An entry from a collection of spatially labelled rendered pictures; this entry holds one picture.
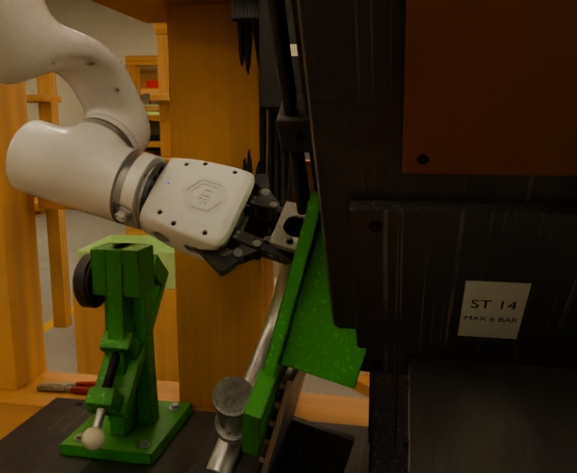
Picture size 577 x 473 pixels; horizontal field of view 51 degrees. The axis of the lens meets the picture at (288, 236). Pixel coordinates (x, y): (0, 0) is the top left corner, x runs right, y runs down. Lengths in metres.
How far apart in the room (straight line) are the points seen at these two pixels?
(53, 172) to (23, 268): 0.48
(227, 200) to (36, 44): 0.23
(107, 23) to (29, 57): 11.00
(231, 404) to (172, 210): 0.21
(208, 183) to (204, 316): 0.36
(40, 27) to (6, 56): 0.04
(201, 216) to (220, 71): 0.34
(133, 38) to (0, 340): 10.41
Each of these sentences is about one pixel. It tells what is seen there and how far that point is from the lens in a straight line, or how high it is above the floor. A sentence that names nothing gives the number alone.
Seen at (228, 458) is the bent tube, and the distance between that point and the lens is 0.65.
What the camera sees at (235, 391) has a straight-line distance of 0.56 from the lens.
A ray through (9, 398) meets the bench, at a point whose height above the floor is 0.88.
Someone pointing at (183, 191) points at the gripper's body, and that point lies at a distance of 0.64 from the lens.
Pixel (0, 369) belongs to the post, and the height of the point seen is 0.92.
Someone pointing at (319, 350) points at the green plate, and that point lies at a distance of 0.54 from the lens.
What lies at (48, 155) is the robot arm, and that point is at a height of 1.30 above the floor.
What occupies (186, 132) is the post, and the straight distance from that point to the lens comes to 0.92.
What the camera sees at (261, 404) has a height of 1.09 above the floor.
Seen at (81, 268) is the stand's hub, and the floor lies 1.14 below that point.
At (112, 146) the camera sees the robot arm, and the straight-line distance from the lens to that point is 0.68.
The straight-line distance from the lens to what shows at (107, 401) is 0.81.
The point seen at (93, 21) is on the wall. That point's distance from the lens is 11.72.
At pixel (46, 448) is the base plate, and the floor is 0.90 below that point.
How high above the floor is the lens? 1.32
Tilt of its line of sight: 10 degrees down
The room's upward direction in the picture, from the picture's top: straight up
